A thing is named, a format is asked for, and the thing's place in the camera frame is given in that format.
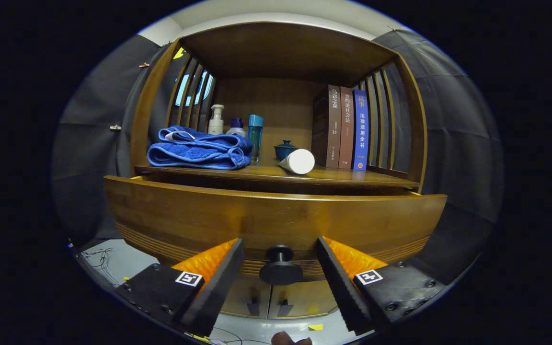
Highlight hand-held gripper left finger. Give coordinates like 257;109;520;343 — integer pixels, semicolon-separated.
115;238;245;337

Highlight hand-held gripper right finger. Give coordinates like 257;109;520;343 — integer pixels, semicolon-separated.
317;236;448;336

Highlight brown wooden drawer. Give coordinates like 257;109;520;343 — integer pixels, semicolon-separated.
103;175;448;286

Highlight white and green tube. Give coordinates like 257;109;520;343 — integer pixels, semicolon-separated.
277;149;315;175

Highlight wooden countertop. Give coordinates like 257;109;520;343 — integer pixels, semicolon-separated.
135;156;420;190

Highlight brown wooden cabinet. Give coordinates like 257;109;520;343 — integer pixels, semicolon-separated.
103;22;449;321

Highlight folded blue towel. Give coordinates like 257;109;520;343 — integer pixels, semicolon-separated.
147;126;253;171

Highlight blue lidded teacup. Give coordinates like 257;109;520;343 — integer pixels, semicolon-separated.
274;140;299;161

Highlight teal slim bottle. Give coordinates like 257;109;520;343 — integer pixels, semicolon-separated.
247;114;264;165

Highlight reddish brown book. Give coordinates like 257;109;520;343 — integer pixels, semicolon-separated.
337;87;355;170

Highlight white bottle with blue cap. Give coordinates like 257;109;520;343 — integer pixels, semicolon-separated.
226;118;247;138

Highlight blue book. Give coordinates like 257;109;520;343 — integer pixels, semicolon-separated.
351;89;370;171

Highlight white pump bottle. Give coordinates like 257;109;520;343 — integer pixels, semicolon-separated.
207;104;225;135

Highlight dark brown book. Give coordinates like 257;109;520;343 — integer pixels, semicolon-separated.
311;85;342;168

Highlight thin floor cables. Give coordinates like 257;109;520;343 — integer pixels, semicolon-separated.
80;247;124;288

